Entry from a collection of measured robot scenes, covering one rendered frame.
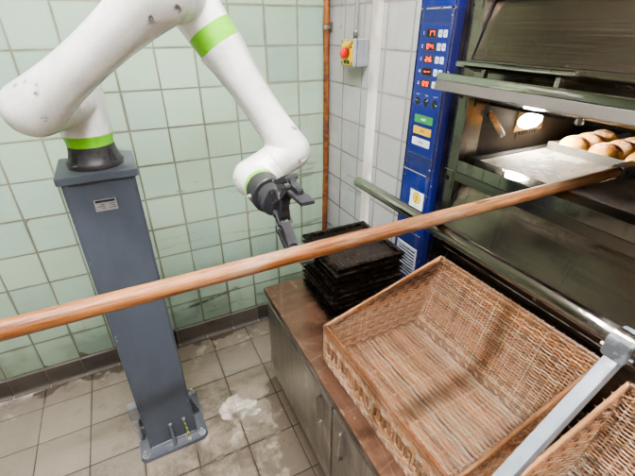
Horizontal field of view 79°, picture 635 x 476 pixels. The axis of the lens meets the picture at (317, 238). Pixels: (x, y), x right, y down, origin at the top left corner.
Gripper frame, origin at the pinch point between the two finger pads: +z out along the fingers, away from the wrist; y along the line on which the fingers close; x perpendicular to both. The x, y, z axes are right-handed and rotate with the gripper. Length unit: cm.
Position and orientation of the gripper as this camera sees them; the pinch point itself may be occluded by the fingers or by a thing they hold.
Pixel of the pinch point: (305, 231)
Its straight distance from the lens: 78.4
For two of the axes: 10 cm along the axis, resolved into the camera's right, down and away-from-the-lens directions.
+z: 4.4, 4.4, -7.8
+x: -9.0, 2.1, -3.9
